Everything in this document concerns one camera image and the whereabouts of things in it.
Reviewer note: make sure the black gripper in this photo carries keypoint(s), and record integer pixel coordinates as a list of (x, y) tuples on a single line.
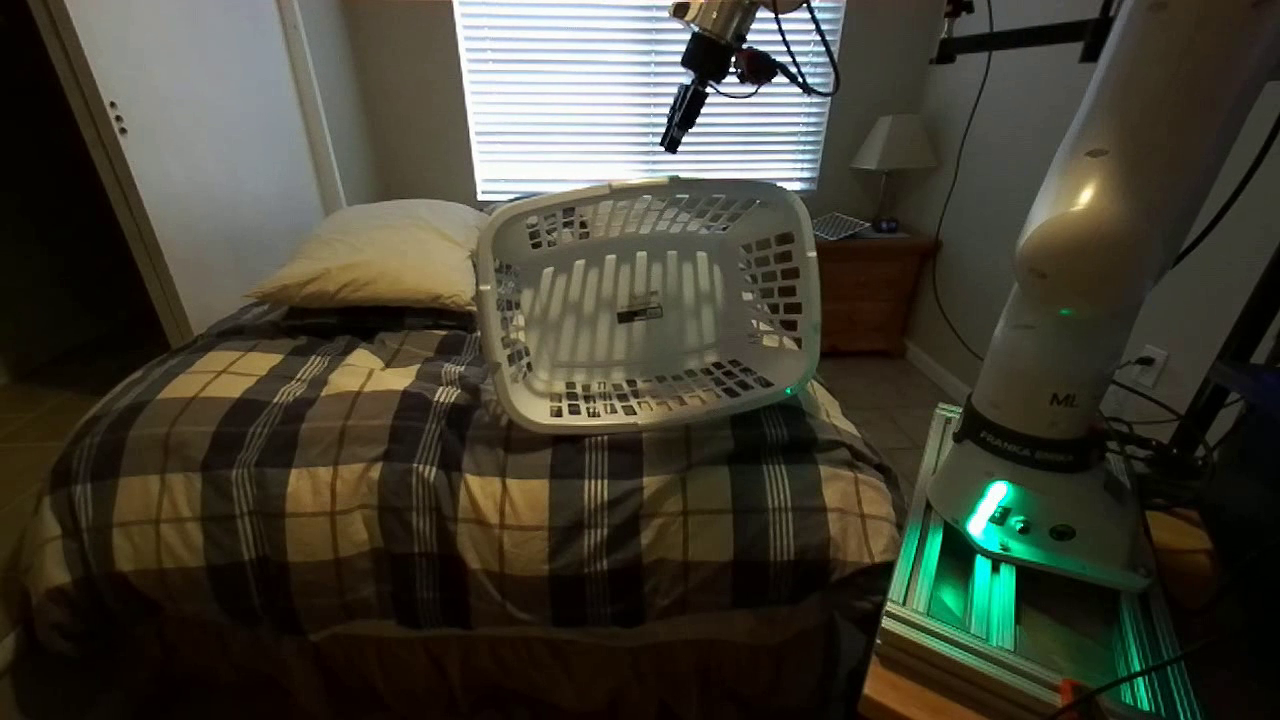
[(704, 65)]

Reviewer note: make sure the white plastic laundry basket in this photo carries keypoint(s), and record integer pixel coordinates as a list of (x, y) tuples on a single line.
[(651, 304)]

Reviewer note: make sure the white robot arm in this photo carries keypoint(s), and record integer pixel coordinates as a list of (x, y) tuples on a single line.
[(1163, 108)]

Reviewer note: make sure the white window blinds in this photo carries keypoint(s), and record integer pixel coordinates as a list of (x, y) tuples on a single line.
[(572, 93)]

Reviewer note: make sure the white table lamp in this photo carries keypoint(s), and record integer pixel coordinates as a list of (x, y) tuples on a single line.
[(894, 147)]

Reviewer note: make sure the wooden nightstand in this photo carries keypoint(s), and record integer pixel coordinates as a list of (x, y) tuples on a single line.
[(869, 289)]

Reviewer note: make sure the cream pillow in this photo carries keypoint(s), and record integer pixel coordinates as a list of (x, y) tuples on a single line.
[(389, 254)]

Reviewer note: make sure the white closet door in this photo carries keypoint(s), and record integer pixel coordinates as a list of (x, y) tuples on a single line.
[(201, 135)]

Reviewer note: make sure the plaid bed comforter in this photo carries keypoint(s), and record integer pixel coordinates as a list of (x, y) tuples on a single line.
[(324, 470)]

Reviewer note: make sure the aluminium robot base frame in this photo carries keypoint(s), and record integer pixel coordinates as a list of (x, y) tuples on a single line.
[(1031, 593)]

